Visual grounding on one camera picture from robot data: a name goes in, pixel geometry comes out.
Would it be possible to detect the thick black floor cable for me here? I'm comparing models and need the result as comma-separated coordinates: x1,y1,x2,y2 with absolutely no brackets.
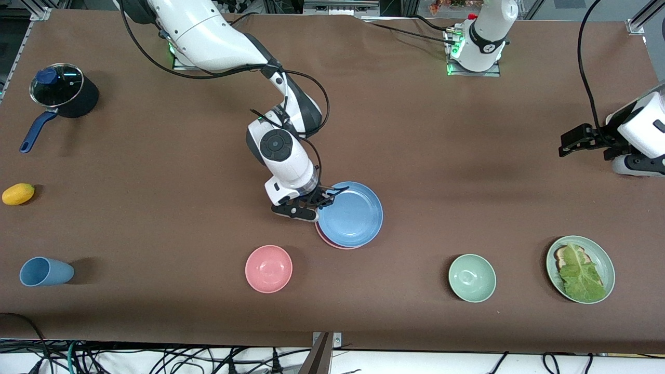
0,312,51,374

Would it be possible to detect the aluminium frame profile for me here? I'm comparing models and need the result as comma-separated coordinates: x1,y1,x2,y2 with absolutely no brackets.
0,0,52,102
626,0,665,36

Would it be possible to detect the metal base plate of right arm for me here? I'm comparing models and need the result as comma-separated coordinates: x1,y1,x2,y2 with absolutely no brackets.
170,49,208,71

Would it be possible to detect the toasted bread slice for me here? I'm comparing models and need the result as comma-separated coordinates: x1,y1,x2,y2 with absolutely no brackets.
554,245,588,272

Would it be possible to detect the grey metal box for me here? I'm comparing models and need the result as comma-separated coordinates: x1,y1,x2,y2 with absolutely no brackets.
303,0,381,16

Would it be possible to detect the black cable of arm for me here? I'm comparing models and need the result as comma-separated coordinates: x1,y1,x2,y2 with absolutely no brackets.
119,0,331,180
577,0,611,146

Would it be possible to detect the green lettuce leaf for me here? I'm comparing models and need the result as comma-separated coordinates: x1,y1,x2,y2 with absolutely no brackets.
558,243,606,302

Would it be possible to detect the brown table cover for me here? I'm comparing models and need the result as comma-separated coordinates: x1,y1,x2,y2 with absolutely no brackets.
0,9,665,354

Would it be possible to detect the dark angled bar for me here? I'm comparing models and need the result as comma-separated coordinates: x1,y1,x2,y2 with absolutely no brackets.
299,332,333,374

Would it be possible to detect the blue plate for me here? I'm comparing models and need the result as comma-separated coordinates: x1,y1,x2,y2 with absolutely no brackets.
317,181,383,248

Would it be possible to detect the orange flower decoration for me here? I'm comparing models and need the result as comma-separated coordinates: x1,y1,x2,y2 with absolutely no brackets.
430,0,468,14

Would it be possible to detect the blue cup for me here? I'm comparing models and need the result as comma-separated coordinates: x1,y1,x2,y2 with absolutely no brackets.
20,257,75,287

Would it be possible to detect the small green bowl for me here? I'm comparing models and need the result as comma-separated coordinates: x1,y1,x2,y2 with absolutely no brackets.
448,253,497,303

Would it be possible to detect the metal base plate of left arm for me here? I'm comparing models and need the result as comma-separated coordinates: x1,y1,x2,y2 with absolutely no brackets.
446,29,502,77

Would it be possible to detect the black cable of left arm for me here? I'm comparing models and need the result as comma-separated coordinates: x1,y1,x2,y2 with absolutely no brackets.
577,0,611,146

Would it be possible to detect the green plate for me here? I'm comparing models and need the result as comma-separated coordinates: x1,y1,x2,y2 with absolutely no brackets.
546,235,616,304

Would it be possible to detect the pink plate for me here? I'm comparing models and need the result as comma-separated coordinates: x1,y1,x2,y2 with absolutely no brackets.
315,221,365,250

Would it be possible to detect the small pink bowl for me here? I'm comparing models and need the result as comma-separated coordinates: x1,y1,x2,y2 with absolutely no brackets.
245,245,293,293

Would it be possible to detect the glass lid with blue knob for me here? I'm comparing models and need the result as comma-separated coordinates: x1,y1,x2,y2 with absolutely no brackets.
30,63,84,108

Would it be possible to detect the yellow lemon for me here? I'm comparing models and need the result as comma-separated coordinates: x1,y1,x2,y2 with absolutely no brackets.
2,183,35,206

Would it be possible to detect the black pot with blue handle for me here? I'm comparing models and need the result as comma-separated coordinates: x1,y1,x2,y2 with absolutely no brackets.
20,63,100,154

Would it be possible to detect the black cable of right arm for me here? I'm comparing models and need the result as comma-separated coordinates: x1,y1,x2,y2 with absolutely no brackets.
119,0,331,180

